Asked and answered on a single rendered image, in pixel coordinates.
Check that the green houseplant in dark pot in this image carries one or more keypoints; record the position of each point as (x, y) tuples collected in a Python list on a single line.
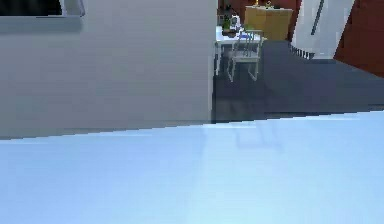
[(227, 25)]

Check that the white chair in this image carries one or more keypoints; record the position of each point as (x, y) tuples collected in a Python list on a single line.
[(246, 53)]

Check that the white table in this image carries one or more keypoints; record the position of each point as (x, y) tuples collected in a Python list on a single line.
[(224, 37)]

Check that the yellow wooden cabinet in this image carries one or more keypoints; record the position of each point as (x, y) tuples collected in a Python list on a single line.
[(268, 21)]

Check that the white fridge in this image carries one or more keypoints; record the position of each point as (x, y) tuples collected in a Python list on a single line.
[(328, 26)]

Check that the dark window with grey frame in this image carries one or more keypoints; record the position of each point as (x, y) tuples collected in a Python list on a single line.
[(30, 8)]

